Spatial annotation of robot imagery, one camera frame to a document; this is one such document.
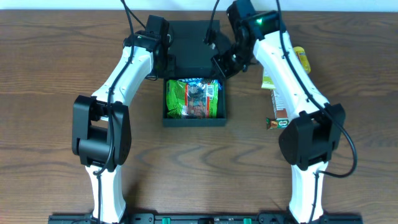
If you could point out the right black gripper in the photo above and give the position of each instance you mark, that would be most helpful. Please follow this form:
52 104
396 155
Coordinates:
222 64

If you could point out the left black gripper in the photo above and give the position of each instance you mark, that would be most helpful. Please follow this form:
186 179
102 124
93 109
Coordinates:
169 62

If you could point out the black gift box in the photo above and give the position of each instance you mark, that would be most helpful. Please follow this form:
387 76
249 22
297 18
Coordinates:
192 60

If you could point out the blue Oreo cookie pack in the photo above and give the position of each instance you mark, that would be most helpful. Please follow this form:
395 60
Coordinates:
195 81

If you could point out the green snack mix bag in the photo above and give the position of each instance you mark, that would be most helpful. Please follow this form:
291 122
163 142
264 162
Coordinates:
184 101

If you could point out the light green carton box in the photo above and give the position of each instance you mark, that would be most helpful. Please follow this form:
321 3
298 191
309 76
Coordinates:
267 82

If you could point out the yellow plastic jar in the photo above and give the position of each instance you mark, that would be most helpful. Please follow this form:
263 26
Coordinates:
302 56

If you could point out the brown and white carton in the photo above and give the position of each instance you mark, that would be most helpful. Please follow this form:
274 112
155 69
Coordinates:
280 111

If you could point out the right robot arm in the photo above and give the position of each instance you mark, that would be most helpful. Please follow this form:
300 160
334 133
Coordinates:
315 126

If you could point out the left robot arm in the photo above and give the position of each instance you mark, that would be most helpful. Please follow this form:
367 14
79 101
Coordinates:
101 129

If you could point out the green red KitKat bar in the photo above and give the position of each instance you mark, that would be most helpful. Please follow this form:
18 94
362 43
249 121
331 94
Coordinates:
276 123

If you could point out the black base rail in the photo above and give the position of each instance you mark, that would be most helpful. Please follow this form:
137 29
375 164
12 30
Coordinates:
262 218

